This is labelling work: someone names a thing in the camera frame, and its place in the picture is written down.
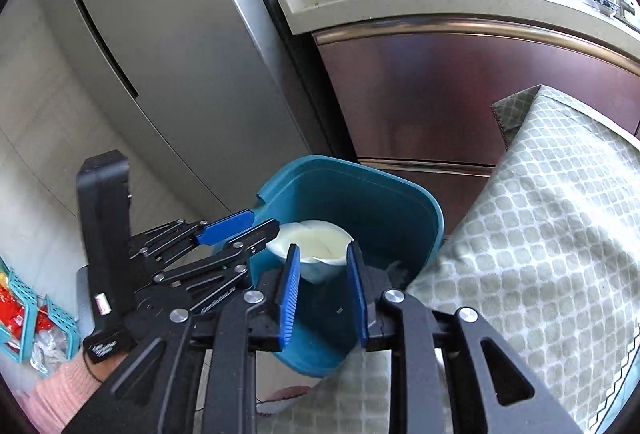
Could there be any white paper cup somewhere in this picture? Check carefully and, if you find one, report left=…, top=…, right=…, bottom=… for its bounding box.
left=267, top=220, right=354, bottom=284

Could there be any green patterned tablecloth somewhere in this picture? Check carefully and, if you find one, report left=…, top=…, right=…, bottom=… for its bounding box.
left=260, top=86, right=639, bottom=433

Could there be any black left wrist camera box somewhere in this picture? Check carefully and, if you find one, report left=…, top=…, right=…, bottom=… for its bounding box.
left=76, top=150, right=136, bottom=364

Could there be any silver refrigerator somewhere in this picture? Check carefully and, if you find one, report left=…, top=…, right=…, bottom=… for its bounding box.
left=41, top=0, right=330, bottom=218

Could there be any teal plastic basket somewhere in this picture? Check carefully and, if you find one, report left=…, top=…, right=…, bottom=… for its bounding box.
left=1, top=261, right=80, bottom=376

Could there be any pink left sleeve forearm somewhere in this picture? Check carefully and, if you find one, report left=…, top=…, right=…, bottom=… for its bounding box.
left=15, top=350, right=101, bottom=433

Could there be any maroon base cabinet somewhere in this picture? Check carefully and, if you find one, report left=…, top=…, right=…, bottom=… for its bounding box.
left=314, top=16, right=639, bottom=228

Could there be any left hand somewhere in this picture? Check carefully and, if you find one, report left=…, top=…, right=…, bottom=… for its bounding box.
left=82, top=352, right=128, bottom=382

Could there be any beige kitchen countertop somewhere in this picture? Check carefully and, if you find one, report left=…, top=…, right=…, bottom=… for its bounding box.
left=277, top=0, right=639, bottom=74

